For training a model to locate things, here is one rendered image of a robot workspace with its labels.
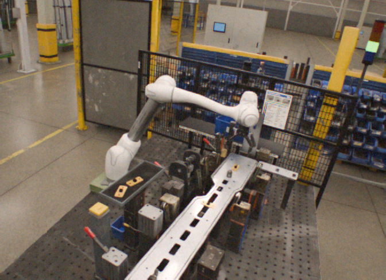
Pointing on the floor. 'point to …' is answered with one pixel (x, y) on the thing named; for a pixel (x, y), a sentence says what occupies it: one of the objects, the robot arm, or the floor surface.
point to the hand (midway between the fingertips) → (238, 151)
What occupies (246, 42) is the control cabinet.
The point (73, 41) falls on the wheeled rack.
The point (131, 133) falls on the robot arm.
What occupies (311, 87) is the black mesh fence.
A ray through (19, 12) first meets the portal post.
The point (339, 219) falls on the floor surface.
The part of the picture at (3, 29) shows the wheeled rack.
